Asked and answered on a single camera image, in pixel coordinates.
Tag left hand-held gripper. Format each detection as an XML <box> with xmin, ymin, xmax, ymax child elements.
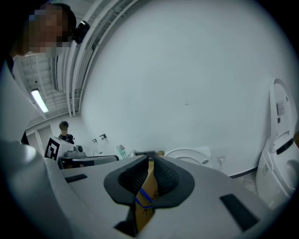
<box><xmin>44</xmin><ymin>135</ymin><xmax>120</xmax><ymax>168</ymax></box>

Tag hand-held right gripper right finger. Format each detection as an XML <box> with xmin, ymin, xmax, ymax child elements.
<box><xmin>139</xmin><ymin>154</ymin><xmax>276</xmax><ymax>239</ymax></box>

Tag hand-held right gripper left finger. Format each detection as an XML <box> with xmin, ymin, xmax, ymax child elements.
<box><xmin>60</xmin><ymin>154</ymin><xmax>150</xmax><ymax>237</ymax></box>

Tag white smart toilet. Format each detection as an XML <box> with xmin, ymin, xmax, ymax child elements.
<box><xmin>255</xmin><ymin>130</ymin><xmax>299</xmax><ymax>210</ymax></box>

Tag white labelled toilet lid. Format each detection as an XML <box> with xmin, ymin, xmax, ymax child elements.
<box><xmin>268</xmin><ymin>78</ymin><xmax>296</xmax><ymax>150</ymax></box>

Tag green bottle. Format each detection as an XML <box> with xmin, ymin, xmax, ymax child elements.
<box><xmin>116</xmin><ymin>144</ymin><xmax>127</xmax><ymax>160</ymax></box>

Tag large cardboard box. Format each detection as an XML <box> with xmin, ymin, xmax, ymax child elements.
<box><xmin>134</xmin><ymin>161</ymin><xmax>160</xmax><ymax>233</ymax></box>

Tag ceiling tube light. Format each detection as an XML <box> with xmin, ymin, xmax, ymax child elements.
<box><xmin>30</xmin><ymin>88</ymin><xmax>50</xmax><ymax>113</ymax></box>

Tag white ceiling pipes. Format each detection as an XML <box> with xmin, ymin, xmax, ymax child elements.
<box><xmin>65</xmin><ymin>0</ymin><xmax>141</xmax><ymax>117</ymax></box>

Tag person's head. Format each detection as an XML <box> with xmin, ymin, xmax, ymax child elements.
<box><xmin>14</xmin><ymin>3</ymin><xmax>77</xmax><ymax>56</ymax></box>

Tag blue strap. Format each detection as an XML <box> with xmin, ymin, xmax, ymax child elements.
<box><xmin>135</xmin><ymin>187</ymin><xmax>155</xmax><ymax>210</ymax></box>

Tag black head camera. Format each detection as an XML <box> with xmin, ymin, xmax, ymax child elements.
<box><xmin>72</xmin><ymin>20</ymin><xmax>91</xmax><ymax>44</ymax></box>

